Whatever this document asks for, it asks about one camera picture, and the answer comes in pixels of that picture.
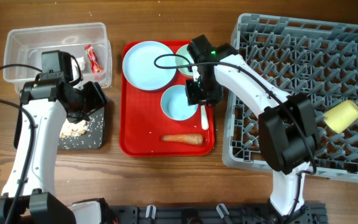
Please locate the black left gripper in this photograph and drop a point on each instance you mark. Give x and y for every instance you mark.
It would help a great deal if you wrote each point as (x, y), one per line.
(95, 98)

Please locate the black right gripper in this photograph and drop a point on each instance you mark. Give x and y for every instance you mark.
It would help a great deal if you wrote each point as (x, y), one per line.
(196, 95)

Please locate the small bowl with food scraps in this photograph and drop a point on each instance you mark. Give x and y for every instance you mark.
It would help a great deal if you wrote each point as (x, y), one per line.
(174, 104)

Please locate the red candy wrapper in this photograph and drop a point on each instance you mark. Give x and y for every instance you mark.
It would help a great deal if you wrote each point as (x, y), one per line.
(93, 60)

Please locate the white tissue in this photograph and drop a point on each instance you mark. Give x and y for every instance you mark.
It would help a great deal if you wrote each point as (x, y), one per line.
(81, 63)

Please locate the pale green bowl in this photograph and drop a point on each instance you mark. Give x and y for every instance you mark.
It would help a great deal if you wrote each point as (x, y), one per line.
(184, 58)

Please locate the orange carrot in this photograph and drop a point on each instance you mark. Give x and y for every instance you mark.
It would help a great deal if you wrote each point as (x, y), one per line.
(191, 139)

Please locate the large white plate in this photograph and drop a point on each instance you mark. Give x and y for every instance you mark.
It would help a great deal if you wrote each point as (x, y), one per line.
(139, 69)

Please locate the yellow plastic cup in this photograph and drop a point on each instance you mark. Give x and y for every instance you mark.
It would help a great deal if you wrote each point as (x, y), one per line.
(341, 116)

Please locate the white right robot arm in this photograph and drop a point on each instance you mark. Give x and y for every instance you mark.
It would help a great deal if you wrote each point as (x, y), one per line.
(288, 134)

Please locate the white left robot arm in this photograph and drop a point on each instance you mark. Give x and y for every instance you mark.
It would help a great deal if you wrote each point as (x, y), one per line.
(29, 194)

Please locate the grey dishwasher rack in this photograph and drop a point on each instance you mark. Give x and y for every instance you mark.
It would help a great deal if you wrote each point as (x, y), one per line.
(317, 58)

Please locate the pile of food scraps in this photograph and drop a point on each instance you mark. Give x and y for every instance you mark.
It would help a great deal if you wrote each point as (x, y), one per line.
(70, 130)

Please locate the white plastic spoon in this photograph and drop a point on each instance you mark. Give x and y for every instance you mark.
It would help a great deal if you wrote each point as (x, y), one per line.
(204, 118)

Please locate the black plastic tray bin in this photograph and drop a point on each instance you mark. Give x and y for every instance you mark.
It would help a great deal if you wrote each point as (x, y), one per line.
(89, 137)

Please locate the red serving tray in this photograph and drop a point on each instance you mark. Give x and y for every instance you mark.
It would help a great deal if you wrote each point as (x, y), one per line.
(143, 123)

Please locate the clear plastic bin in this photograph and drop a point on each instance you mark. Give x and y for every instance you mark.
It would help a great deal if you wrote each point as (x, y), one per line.
(25, 46)

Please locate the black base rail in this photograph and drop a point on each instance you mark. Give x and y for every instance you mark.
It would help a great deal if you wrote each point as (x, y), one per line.
(258, 213)

